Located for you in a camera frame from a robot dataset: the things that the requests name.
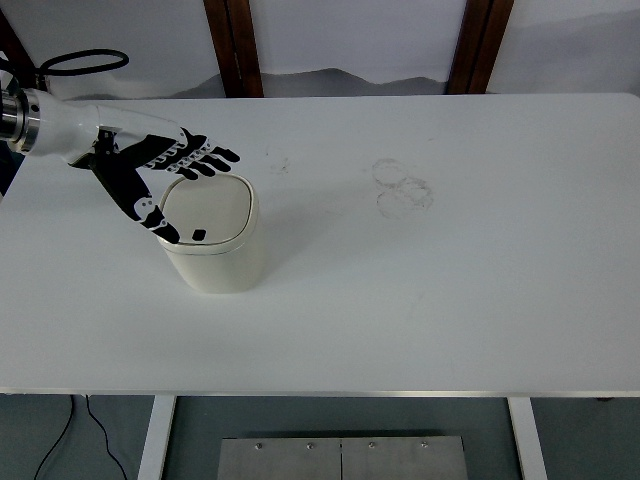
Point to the grey metal base plate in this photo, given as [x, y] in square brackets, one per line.
[426, 457]

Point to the white table leg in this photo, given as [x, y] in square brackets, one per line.
[527, 440]
[157, 438]

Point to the left dark wooden frame post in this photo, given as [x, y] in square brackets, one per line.
[232, 33]

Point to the left white table leg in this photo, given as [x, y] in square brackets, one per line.
[157, 438]

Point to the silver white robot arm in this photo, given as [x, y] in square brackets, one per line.
[35, 123]

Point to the right white table leg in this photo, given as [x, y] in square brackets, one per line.
[527, 440]

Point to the dark wooden frame post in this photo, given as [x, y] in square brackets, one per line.
[232, 33]
[482, 30]

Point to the right dark wooden frame post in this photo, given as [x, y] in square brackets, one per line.
[482, 30]

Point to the cream lidded trash can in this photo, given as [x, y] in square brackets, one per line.
[222, 248]

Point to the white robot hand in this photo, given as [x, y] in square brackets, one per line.
[135, 140]

